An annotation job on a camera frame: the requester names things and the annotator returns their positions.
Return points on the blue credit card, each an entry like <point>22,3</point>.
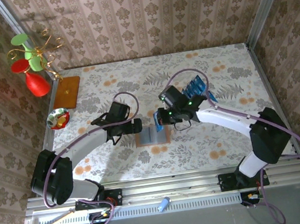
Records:
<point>213,97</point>
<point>159,128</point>
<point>198,81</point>
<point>185,94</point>
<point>194,87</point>
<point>190,91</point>

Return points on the tan leather card holder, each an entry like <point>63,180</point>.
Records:
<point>146,138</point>

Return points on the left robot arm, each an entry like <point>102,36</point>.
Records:
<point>50,177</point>

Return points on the small blue cylinder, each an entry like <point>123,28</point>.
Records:
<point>162,205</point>

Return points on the red plastic goblet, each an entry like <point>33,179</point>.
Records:
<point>37,84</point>

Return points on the black power connector block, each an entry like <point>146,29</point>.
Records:
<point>247,198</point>
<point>100,216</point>

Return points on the green plastic goblet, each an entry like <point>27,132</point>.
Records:
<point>20,39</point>

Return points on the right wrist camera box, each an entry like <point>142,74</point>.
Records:
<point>162,99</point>

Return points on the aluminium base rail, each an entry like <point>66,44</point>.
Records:
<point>171,186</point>

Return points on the aluminium table side rail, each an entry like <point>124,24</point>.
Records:
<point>262,75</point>
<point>48,133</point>

